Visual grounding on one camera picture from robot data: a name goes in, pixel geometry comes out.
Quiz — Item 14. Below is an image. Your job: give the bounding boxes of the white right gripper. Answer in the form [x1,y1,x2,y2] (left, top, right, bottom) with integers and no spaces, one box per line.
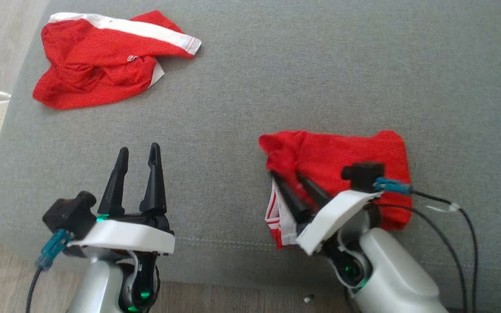
[269,170,384,256]

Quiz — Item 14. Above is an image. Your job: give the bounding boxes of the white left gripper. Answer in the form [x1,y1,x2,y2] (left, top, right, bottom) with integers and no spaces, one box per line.
[67,143,176,255]

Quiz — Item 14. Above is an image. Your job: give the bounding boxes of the red shorts with white stripe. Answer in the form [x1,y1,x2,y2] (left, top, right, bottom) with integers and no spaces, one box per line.
[32,10,203,110]

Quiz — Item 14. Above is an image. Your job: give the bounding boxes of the grey fabric sofa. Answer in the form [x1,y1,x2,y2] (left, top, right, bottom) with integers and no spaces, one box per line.
[0,0,501,313]

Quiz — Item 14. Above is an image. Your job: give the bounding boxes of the teal right camera connector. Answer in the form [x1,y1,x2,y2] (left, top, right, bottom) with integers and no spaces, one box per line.
[373,177,412,195]

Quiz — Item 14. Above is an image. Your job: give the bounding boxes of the teal camera connector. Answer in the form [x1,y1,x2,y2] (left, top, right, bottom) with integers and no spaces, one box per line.
[373,177,412,195]
[36,229,74,271]

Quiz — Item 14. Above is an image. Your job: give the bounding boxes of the teal left camera connector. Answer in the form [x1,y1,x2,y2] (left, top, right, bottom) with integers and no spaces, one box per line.
[36,229,74,271]

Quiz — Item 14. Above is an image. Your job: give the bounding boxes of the black left camera cable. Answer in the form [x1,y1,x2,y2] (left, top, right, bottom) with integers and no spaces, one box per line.
[26,265,45,313]

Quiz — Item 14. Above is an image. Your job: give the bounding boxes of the black camera cable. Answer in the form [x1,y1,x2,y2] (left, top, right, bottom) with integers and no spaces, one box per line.
[26,265,45,313]
[409,189,480,313]

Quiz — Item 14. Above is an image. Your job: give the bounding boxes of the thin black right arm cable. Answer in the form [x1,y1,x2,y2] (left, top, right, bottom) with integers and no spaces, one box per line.
[374,203,469,313]

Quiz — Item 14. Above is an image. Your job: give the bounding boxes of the black right camera cable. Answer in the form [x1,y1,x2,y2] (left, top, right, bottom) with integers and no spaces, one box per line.
[409,189,480,313]

